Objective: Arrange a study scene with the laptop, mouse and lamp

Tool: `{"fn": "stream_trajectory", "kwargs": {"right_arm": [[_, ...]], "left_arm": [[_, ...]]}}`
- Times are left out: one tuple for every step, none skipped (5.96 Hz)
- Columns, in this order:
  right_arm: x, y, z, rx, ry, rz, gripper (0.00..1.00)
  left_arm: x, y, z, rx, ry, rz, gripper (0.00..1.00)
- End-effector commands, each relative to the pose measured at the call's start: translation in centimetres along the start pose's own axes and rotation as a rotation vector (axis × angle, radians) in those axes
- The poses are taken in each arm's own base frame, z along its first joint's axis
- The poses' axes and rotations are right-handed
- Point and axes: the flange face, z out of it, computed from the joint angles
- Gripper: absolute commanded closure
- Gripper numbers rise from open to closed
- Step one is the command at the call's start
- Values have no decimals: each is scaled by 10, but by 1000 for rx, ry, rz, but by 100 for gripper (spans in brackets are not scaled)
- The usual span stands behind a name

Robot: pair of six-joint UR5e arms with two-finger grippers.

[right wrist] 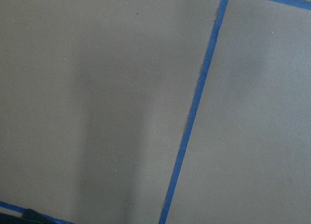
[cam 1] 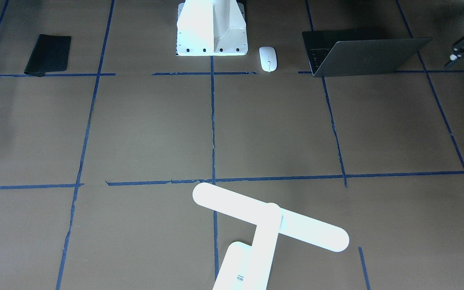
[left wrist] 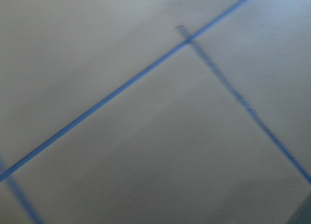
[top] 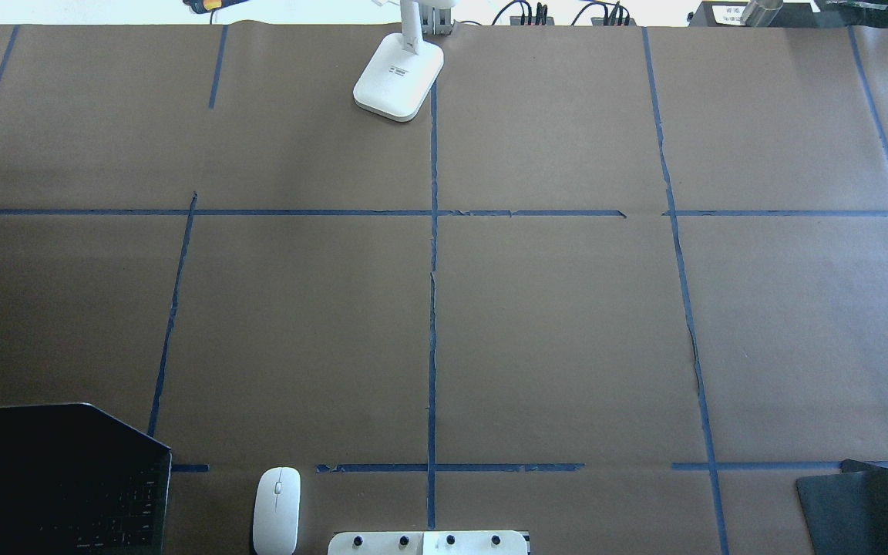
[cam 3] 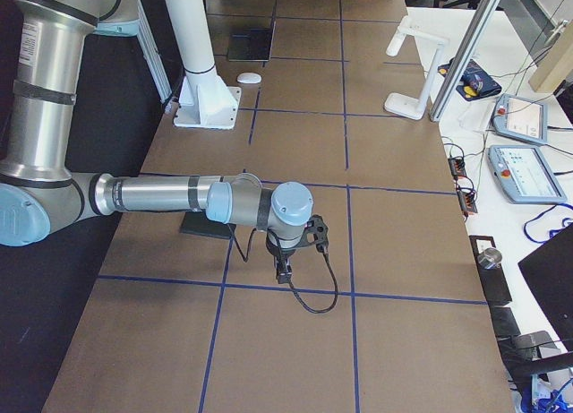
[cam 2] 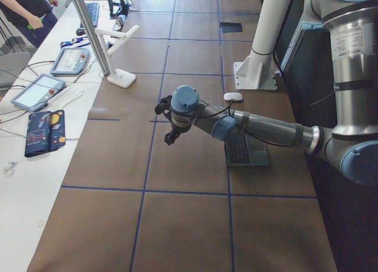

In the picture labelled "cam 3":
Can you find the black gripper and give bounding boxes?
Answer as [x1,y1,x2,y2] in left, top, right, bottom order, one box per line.
[266,214,329,284]

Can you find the grey laptop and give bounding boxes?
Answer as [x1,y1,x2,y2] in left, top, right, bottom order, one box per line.
[227,28,273,62]

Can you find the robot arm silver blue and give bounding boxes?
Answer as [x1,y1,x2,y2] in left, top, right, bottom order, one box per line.
[1,0,328,283]

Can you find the white desk lamp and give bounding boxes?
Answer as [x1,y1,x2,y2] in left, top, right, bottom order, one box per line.
[383,19,449,120]

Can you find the white computer mouse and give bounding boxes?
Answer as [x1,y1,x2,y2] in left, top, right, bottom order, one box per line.
[236,72,261,84]

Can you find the orange black connector block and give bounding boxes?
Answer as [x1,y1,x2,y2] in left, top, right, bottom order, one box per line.
[448,156,466,180]
[456,186,478,216]

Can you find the metal cylinder weight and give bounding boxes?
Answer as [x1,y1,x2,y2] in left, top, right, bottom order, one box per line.
[477,247,502,270]

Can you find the teach pendant near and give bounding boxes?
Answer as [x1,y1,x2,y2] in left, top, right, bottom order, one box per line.
[487,145,567,204]

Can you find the teach pendant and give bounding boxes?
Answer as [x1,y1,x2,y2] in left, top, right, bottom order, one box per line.
[487,145,567,204]
[491,94,548,145]

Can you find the navy space pattern pouch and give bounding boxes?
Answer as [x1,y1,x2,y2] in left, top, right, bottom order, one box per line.
[456,60,502,101]

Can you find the teach pendant far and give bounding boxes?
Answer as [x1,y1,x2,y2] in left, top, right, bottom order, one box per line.
[491,94,548,145]

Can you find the black monitor corner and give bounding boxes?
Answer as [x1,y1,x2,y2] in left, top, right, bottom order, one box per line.
[518,231,572,350]

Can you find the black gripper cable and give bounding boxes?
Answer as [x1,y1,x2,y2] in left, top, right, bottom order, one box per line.
[227,224,339,315]

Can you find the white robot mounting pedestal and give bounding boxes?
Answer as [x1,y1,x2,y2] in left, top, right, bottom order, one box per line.
[165,0,241,130]

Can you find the blue lanyard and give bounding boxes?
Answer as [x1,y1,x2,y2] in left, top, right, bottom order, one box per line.
[523,202,573,244]

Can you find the aluminium frame post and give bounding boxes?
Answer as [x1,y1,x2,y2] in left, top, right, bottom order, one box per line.
[429,0,500,122]

